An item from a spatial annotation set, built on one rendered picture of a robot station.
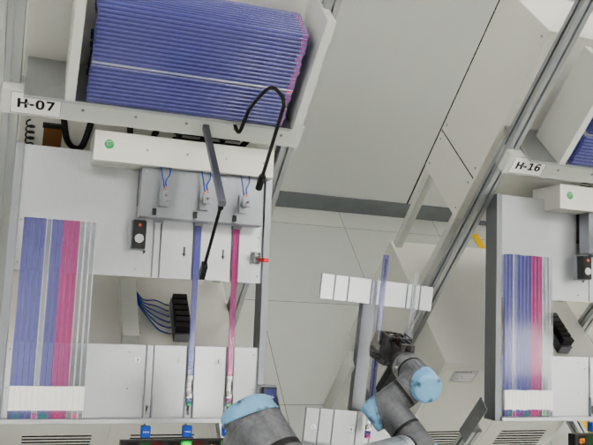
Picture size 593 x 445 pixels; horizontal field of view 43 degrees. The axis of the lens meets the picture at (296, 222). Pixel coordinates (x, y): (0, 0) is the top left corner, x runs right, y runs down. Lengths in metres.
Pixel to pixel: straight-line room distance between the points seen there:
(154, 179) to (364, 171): 2.26
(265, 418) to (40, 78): 1.02
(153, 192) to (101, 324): 0.55
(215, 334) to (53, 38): 1.03
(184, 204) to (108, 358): 0.45
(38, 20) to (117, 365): 0.90
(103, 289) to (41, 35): 0.87
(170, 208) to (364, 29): 1.92
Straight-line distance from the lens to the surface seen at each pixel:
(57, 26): 2.08
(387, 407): 1.84
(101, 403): 2.09
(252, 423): 1.56
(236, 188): 2.12
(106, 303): 2.51
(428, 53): 3.91
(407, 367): 1.89
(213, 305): 2.58
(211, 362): 2.13
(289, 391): 3.25
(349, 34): 3.73
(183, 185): 2.08
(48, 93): 1.97
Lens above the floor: 2.39
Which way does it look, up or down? 35 degrees down
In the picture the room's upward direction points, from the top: 19 degrees clockwise
